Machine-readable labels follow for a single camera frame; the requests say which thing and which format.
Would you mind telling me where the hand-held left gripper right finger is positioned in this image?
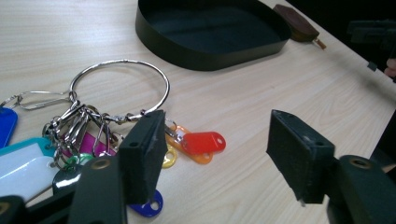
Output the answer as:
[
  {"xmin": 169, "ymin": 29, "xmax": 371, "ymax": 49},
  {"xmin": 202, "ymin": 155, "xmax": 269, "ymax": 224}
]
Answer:
[{"xmin": 265, "ymin": 109, "xmax": 337, "ymax": 205}]

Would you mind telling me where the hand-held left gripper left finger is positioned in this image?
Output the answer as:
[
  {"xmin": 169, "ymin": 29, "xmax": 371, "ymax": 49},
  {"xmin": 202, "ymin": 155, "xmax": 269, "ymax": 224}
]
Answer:
[{"xmin": 118, "ymin": 109, "xmax": 168, "ymax": 205}]

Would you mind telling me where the yellow key tag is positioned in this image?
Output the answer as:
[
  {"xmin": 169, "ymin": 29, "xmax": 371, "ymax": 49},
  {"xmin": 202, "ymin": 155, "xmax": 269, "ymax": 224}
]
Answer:
[{"xmin": 161, "ymin": 144, "xmax": 178, "ymax": 170}]

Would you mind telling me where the dark blue key tag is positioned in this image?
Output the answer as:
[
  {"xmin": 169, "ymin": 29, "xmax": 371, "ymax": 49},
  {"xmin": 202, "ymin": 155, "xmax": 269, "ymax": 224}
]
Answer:
[{"xmin": 128, "ymin": 189, "xmax": 164, "ymax": 218}]

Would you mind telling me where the magenta key tag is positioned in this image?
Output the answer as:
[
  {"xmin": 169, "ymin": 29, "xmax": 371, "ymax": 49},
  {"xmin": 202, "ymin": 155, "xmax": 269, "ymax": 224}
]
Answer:
[{"xmin": 62, "ymin": 132, "xmax": 118, "ymax": 158}]

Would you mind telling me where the orange key tag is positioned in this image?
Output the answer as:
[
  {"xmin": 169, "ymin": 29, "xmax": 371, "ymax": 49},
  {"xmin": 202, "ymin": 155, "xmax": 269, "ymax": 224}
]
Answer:
[{"xmin": 164, "ymin": 124, "xmax": 216, "ymax": 165}]

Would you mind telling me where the green key tag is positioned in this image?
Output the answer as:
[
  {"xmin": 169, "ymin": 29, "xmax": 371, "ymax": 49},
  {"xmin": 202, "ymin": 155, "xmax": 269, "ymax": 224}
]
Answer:
[{"xmin": 63, "ymin": 153, "xmax": 94, "ymax": 171}]

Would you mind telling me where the red key tag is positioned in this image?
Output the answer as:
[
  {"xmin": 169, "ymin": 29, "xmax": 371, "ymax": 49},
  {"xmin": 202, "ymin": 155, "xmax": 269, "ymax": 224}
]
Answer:
[{"xmin": 181, "ymin": 131, "xmax": 227, "ymax": 156}]

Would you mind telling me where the bunch of metal snap clips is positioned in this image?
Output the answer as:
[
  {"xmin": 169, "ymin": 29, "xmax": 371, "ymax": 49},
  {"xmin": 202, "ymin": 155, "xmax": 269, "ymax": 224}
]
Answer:
[{"xmin": 41, "ymin": 99, "xmax": 148, "ymax": 171}]

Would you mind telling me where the black key tag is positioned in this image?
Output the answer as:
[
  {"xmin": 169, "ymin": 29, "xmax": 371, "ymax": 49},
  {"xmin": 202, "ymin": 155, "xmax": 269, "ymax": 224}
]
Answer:
[{"xmin": 51, "ymin": 165, "xmax": 84, "ymax": 196}]

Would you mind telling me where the large metal key ring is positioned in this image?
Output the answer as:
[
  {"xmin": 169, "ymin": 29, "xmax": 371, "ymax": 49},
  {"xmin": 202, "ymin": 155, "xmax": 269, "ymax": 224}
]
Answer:
[{"xmin": 68, "ymin": 59, "xmax": 171, "ymax": 123}]

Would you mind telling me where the teal and white key tag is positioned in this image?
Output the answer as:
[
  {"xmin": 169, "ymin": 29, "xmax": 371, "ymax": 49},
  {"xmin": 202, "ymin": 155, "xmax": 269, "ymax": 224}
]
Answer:
[{"xmin": 0, "ymin": 137, "xmax": 60, "ymax": 201}]

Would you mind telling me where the long metal carabiner clip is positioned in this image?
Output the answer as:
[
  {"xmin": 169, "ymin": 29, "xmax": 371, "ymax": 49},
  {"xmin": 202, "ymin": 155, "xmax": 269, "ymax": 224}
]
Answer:
[{"xmin": 0, "ymin": 90, "xmax": 76, "ymax": 112}]

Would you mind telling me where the black oval tray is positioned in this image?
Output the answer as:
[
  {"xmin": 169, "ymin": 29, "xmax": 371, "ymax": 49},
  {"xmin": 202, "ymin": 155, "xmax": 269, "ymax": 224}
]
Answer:
[{"xmin": 134, "ymin": 0, "xmax": 292, "ymax": 72}]

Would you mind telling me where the brown leather key pouch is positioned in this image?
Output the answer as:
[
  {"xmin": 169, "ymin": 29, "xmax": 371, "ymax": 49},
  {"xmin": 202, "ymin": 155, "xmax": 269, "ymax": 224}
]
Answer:
[{"xmin": 273, "ymin": 4, "xmax": 328, "ymax": 50}]

